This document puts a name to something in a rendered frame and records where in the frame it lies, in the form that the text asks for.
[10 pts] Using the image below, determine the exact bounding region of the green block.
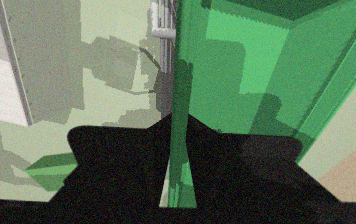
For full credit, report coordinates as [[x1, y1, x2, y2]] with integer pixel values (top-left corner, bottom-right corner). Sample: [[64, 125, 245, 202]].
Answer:
[[24, 153, 78, 192]]

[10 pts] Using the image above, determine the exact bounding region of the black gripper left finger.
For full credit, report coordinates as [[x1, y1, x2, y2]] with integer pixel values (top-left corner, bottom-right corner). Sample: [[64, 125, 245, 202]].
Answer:
[[67, 113, 172, 206]]

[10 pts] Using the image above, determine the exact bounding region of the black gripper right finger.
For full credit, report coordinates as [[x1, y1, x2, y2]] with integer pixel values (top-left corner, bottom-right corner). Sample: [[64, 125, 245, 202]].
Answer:
[[185, 114, 303, 208]]

